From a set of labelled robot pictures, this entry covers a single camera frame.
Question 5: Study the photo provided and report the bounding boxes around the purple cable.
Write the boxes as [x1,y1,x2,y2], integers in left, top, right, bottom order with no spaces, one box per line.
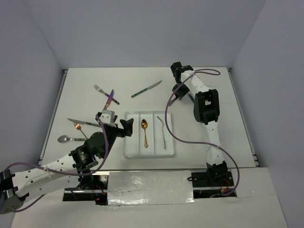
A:
[4,114,112,213]
[165,68,240,197]

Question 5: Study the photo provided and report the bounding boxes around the fork with black handle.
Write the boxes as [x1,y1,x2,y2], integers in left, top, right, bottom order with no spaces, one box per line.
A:
[93,84,120,105]

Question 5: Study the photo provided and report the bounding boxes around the knife with black handle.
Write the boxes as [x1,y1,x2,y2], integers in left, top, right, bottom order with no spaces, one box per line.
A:
[67,118,101,128]

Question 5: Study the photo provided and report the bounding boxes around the knife with teal handle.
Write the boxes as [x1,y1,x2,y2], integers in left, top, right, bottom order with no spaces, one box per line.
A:
[131,80,162,98]

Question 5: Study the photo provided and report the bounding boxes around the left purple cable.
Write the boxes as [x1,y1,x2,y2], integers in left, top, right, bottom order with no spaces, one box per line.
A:
[4,114,112,213]

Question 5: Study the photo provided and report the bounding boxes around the ornate gold spoon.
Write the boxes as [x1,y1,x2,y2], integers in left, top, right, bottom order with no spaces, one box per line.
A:
[141,119,149,148]

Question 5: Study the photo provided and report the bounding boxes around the iridescent rainbow knife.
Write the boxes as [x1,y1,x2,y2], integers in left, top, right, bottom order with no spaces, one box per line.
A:
[103,89,114,111]

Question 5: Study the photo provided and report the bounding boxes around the copper fork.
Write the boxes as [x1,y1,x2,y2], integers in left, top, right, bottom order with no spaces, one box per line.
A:
[73,121,88,139]

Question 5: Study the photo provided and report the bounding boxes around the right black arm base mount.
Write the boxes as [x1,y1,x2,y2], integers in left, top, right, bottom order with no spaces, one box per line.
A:
[187,162,237,199]

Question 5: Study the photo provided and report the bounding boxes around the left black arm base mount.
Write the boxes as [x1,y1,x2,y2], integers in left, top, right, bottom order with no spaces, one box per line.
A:
[63,171,109,206]

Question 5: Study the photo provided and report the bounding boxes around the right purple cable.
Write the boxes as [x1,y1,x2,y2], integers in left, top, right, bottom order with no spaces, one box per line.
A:
[165,68,240,197]

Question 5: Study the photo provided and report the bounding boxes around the white three-compartment cutlery tray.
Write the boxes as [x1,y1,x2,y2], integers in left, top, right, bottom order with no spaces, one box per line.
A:
[123,111,175,159]

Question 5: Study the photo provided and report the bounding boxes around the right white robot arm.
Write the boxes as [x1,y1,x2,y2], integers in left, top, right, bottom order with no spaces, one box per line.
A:
[170,62,228,186]

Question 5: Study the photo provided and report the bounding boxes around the spoon with black handle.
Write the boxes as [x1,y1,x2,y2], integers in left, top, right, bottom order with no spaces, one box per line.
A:
[57,135,86,143]

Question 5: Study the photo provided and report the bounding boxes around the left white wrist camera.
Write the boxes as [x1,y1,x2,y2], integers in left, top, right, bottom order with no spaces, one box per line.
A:
[100,110,115,124]

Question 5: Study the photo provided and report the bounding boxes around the plain silver fork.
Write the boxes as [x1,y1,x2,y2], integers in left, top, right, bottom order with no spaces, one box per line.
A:
[156,115,166,150]

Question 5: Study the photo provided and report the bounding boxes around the white foil-covered base board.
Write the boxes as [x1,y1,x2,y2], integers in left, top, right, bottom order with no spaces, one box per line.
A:
[107,171,194,206]

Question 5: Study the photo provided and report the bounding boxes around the ornate silver knife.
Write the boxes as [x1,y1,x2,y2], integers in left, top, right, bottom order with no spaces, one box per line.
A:
[168,97,178,106]

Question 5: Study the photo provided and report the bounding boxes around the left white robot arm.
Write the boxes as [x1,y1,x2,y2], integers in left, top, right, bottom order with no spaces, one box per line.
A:
[0,111,134,214]

